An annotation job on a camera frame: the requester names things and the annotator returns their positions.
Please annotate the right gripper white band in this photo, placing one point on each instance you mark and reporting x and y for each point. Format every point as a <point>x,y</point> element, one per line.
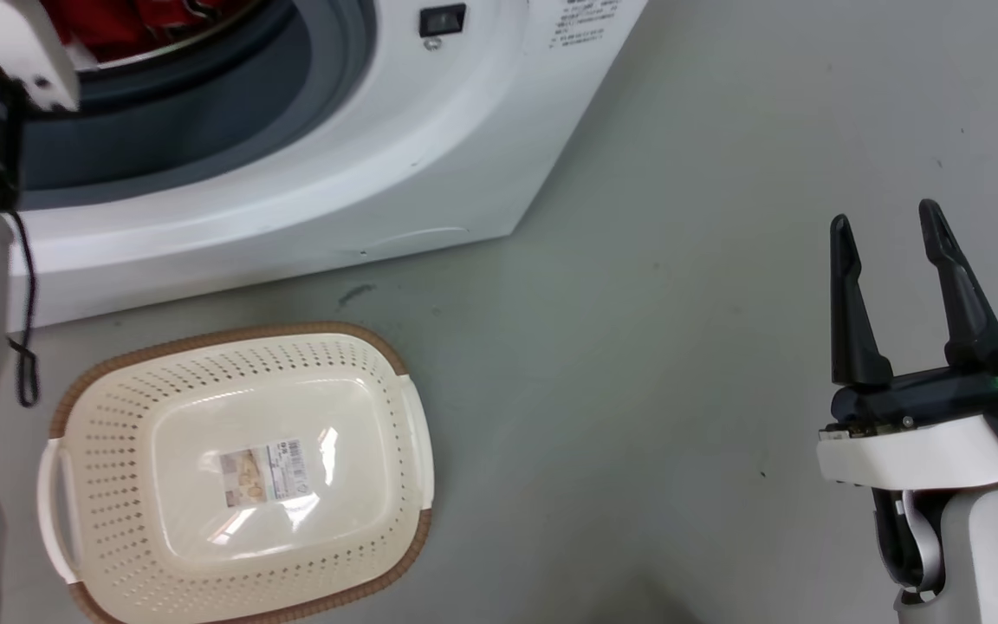
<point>932,425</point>

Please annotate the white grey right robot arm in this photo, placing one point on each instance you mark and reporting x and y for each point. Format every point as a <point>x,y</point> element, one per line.
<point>967,555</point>

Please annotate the white front-load washing machine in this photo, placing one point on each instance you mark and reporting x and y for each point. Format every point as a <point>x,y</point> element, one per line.
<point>430,156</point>

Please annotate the cream perforated laundry basket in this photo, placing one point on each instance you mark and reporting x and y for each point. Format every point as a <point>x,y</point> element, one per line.
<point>239,477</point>

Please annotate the black door latch socket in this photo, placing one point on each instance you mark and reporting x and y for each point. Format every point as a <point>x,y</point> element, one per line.
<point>442,20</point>

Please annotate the printed label sticker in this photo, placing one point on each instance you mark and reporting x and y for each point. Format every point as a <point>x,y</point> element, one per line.
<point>261,472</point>

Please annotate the red clothing item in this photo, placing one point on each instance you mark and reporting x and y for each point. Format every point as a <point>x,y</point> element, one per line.
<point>131,24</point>

